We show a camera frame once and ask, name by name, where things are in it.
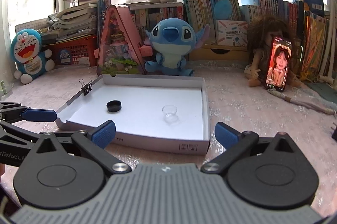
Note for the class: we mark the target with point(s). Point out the row of upright books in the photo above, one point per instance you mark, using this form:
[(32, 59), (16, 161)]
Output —
[(201, 12)]

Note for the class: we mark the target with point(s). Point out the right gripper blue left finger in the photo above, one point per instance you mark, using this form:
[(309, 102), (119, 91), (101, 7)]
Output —
[(104, 134)]

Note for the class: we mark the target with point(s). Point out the wooden drawer organiser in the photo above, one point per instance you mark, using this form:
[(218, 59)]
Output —
[(219, 52)]

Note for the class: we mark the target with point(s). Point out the Doraemon plush toy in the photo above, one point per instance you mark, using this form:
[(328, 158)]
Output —
[(26, 51)]

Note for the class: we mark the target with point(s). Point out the pink triangular dollhouse toy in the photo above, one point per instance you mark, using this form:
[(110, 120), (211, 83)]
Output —
[(121, 49)]

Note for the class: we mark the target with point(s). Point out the stack of grey books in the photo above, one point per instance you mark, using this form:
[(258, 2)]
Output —
[(86, 17)]

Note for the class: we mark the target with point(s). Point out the blue Stitch plush toy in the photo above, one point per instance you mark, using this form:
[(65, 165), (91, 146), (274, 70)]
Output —
[(173, 39)]

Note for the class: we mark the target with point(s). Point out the white cardboard box tray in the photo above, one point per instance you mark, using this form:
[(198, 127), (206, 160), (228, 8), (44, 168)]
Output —
[(140, 123)]

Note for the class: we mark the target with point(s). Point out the brown haired doll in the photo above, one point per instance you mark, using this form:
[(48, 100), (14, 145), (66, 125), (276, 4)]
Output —
[(260, 34)]

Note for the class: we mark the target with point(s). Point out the white pipe rack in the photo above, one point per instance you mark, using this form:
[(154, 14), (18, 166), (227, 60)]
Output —
[(327, 63)]

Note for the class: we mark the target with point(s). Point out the white colourful stationery box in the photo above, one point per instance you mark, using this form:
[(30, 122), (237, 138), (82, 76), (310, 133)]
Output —
[(231, 33)]

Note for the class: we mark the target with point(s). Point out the red plastic crate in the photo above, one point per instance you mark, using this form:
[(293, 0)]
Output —
[(75, 52)]

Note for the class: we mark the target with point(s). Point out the black binder clip on box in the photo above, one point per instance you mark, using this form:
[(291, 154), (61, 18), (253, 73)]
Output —
[(85, 87)]

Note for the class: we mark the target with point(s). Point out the smartphone with lit screen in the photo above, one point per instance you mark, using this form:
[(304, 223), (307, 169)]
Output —
[(278, 65)]

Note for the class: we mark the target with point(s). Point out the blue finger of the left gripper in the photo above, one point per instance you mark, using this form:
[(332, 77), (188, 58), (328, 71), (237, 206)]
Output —
[(39, 115)]

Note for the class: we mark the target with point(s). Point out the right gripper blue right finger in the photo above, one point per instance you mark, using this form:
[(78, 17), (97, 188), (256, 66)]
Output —
[(226, 135)]

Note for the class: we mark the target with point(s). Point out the black power adapter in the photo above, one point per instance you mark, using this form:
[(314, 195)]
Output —
[(334, 133)]

